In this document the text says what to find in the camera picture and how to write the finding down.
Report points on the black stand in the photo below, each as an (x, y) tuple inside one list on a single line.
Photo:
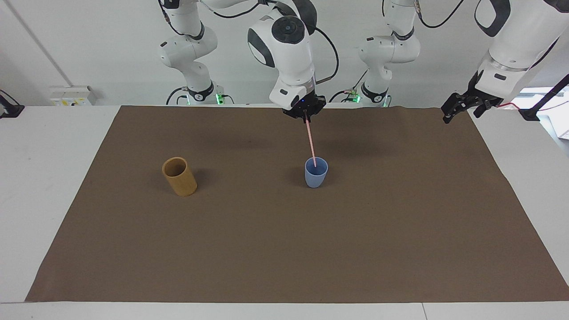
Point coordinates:
[(10, 109), (546, 100)]

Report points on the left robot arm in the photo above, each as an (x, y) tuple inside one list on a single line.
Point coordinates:
[(511, 40)]

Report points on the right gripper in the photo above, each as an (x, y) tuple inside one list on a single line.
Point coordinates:
[(306, 101)]

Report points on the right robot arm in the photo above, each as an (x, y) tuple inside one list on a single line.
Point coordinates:
[(289, 62)]

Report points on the pink chopstick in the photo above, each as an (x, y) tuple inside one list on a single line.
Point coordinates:
[(310, 142)]

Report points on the white wall socket box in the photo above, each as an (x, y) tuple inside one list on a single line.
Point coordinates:
[(71, 95)]

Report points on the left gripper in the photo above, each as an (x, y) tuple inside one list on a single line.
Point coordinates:
[(476, 91)]

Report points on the brown bamboo cup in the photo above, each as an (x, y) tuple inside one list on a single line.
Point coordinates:
[(181, 182)]

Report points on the blue cup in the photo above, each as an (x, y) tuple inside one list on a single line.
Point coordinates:
[(315, 177)]

